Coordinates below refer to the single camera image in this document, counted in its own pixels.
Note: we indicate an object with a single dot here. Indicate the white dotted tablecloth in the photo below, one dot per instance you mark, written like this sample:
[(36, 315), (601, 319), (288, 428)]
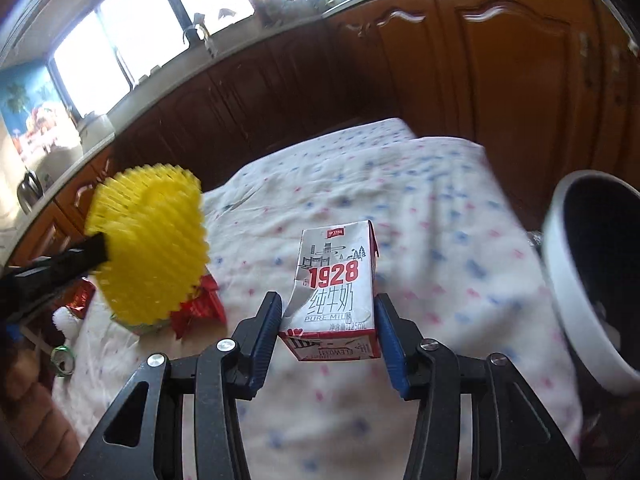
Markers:
[(400, 185)]

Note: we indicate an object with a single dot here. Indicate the white milk carton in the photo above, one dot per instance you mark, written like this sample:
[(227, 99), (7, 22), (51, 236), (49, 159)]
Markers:
[(335, 290)]

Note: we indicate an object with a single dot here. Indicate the orange-red snack packet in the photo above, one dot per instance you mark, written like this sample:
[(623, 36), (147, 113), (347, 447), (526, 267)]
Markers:
[(200, 305)]

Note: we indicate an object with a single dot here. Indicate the white rice cooker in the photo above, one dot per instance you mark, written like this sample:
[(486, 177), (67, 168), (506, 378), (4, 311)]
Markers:
[(95, 132)]

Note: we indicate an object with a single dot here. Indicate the chrome faucet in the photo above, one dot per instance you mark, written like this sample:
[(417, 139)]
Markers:
[(197, 30)]

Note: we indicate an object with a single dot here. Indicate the wooden base cabinets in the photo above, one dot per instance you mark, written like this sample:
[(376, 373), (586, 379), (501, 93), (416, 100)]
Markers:
[(500, 85)]

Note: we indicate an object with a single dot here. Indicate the white-rimmed black trash bin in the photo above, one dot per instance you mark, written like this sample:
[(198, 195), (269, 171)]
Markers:
[(590, 280)]

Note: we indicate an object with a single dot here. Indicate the crushed green can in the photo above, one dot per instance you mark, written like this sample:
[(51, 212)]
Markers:
[(62, 360)]

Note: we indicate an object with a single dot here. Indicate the purple silver snack wrapper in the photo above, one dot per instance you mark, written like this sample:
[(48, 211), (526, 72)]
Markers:
[(535, 241)]

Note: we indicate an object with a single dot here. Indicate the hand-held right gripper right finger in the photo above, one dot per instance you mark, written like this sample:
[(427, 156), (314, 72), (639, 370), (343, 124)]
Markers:
[(392, 350)]

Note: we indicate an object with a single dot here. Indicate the brown rounded object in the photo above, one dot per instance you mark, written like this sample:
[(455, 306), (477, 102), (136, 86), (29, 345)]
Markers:
[(35, 425)]

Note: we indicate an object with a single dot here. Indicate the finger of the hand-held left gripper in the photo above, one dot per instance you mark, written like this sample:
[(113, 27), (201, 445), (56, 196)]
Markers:
[(77, 257)]

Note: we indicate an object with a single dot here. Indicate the shiny red foil wrapper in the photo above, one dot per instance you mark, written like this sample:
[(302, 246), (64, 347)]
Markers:
[(80, 300)]

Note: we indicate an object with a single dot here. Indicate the small white foam fruit net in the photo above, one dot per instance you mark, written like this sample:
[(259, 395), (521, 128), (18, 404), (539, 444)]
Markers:
[(65, 322)]

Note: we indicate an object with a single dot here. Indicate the wall poster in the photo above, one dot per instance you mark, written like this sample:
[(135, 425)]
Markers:
[(35, 115)]

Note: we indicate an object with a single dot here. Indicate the kitchen window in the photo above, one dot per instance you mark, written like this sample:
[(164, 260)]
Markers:
[(125, 35)]

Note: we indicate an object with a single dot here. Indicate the steel kettle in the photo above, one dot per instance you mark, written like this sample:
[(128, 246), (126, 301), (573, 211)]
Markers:
[(27, 190)]

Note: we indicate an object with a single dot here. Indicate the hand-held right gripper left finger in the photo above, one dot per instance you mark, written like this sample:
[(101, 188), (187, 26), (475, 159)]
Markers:
[(262, 345)]

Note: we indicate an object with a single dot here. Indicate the grey kitchen countertop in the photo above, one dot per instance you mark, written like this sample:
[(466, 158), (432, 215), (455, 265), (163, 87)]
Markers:
[(240, 50)]

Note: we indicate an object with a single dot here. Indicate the yellow foam fruit net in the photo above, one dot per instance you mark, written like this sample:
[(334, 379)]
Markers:
[(150, 250)]

